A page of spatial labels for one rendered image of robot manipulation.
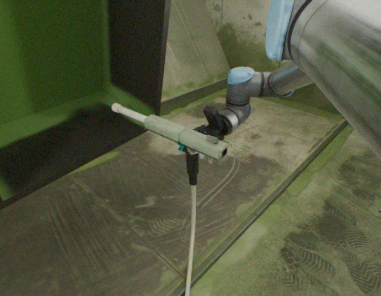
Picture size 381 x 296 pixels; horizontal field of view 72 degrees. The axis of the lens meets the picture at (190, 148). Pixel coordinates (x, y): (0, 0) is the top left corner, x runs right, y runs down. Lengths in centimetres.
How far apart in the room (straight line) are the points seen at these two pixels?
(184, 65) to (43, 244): 169
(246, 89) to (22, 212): 114
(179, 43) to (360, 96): 222
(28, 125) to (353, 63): 101
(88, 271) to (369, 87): 106
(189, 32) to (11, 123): 181
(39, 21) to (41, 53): 10
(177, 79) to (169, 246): 147
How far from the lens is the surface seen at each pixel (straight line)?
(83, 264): 117
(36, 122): 111
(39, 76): 111
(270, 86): 98
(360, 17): 31
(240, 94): 98
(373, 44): 27
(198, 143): 77
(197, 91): 236
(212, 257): 112
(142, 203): 132
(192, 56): 246
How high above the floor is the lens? 95
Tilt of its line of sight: 32 degrees down
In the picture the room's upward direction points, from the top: straight up
